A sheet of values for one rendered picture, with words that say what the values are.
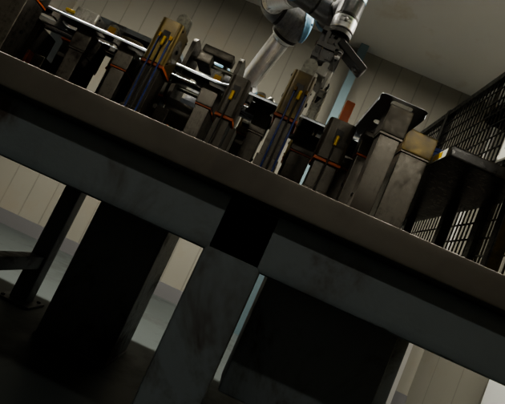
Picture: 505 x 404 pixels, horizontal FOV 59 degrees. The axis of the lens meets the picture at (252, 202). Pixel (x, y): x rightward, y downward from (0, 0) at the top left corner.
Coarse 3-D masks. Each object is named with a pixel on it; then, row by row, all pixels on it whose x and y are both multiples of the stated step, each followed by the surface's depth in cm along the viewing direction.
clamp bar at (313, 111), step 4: (328, 84) 144; (328, 88) 144; (324, 92) 147; (316, 96) 145; (324, 96) 145; (312, 100) 145; (320, 100) 146; (312, 104) 144; (316, 104) 145; (320, 104) 144; (312, 108) 145; (316, 108) 145; (320, 108) 144; (308, 112) 143; (312, 112) 144; (316, 112) 144; (308, 116) 144; (312, 116) 144; (316, 116) 143
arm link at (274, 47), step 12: (288, 12) 171; (300, 12) 173; (276, 24) 176; (288, 24) 174; (300, 24) 174; (312, 24) 176; (276, 36) 180; (288, 36) 178; (300, 36) 178; (264, 48) 186; (276, 48) 183; (252, 60) 192; (264, 60) 188; (276, 60) 188; (252, 72) 192; (264, 72) 192; (252, 84) 196
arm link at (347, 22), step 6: (336, 18) 130; (342, 18) 130; (348, 18) 130; (330, 24) 132; (336, 24) 130; (342, 24) 129; (348, 24) 129; (354, 24) 131; (348, 30) 130; (354, 30) 133
